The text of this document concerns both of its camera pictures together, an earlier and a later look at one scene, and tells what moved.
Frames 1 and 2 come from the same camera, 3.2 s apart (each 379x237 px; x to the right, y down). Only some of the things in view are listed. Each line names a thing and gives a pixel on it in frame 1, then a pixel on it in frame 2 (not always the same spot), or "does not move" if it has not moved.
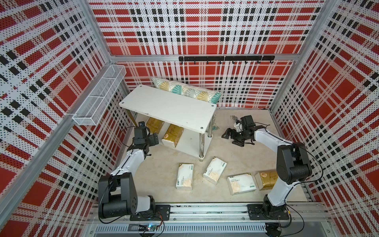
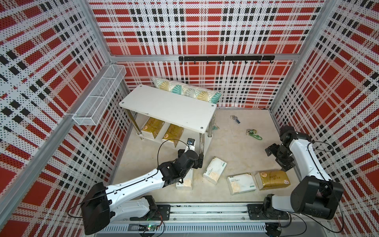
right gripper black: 233,132 → 282,163
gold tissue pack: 173,134 does not move
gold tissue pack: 154,125 does not move
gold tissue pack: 265,180 does not move
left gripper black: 153,139 → 199,162
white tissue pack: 184,177 does not move
